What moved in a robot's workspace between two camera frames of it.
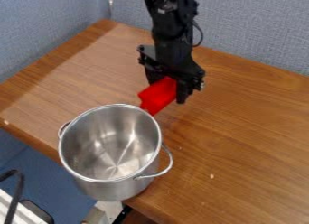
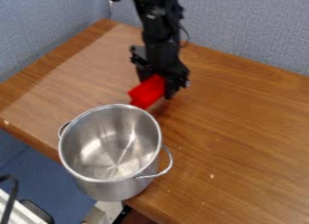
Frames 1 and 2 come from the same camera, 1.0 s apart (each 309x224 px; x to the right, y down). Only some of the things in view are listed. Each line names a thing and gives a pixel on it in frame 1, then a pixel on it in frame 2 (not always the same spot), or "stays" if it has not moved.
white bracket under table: x=104 y=212 stays
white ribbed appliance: x=28 y=213 stays
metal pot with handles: x=112 y=151 stays
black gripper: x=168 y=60 -> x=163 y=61
